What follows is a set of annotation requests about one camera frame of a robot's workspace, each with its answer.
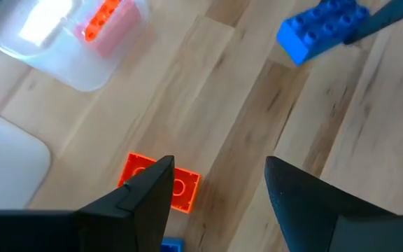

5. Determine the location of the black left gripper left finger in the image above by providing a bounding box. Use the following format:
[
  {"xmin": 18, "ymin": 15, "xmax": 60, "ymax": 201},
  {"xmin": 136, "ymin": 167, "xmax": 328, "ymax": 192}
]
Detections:
[{"xmin": 0, "ymin": 155, "xmax": 176, "ymax": 252}]

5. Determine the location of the orange toy building block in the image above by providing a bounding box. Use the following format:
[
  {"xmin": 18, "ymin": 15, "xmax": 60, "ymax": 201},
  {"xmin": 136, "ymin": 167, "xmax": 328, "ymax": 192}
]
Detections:
[{"xmin": 83, "ymin": 0, "xmax": 124, "ymax": 43}]

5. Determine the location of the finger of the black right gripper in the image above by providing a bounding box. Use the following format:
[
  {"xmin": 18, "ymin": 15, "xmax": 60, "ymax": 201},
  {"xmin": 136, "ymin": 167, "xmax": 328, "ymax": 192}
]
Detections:
[{"xmin": 343, "ymin": 0, "xmax": 403, "ymax": 46}]

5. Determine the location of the orange-red toy building block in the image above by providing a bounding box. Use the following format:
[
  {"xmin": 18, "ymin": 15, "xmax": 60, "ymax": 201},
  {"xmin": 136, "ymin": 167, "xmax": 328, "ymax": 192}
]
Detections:
[{"xmin": 117, "ymin": 152, "xmax": 202, "ymax": 214}]

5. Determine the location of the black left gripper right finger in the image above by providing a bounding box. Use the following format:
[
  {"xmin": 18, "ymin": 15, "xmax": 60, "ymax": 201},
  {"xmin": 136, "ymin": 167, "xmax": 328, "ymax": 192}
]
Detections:
[{"xmin": 264, "ymin": 155, "xmax": 403, "ymax": 252}]

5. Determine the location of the clear plastic bin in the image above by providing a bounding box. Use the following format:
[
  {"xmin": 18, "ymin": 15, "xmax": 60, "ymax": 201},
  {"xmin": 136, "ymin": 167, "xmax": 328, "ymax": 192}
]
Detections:
[{"xmin": 0, "ymin": 0, "xmax": 150, "ymax": 92}]

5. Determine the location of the white plastic bin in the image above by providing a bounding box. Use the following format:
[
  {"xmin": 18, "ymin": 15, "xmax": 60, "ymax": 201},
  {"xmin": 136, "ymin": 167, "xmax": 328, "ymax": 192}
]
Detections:
[{"xmin": 0, "ymin": 103, "xmax": 52, "ymax": 211}]

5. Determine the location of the blue toy building block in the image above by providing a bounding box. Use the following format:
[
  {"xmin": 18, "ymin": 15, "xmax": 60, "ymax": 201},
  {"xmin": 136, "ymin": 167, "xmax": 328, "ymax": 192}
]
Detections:
[
  {"xmin": 276, "ymin": 0, "xmax": 371, "ymax": 67},
  {"xmin": 160, "ymin": 237, "xmax": 185, "ymax": 252}
]

